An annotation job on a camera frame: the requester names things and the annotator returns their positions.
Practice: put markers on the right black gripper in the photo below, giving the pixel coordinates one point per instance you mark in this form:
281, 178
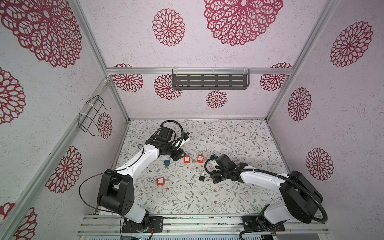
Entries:
215, 180

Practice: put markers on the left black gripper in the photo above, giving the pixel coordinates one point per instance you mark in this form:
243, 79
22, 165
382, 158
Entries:
178, 155

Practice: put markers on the red padlock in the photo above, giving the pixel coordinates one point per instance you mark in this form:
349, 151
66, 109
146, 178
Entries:
200, 159
187, 159
162, 181

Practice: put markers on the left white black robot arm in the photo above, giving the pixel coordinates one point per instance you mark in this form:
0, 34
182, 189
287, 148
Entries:
116, 192

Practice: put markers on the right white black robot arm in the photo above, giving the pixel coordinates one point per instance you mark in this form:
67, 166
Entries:
300, 199

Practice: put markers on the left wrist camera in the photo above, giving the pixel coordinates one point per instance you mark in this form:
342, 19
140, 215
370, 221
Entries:
183, 140

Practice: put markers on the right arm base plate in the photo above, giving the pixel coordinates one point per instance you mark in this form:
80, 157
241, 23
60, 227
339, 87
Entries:
254, 224

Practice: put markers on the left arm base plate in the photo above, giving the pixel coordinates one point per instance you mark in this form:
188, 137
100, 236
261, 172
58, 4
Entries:
148, 225

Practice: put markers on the grey slotted wall shelf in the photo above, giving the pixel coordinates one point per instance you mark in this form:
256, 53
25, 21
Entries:
212, 81

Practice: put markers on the black wire wall basket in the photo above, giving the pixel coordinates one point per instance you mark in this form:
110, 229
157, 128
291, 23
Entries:
96, 121

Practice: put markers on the aluminium front rail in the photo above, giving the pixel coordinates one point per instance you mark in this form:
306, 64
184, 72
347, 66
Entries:
108, 225

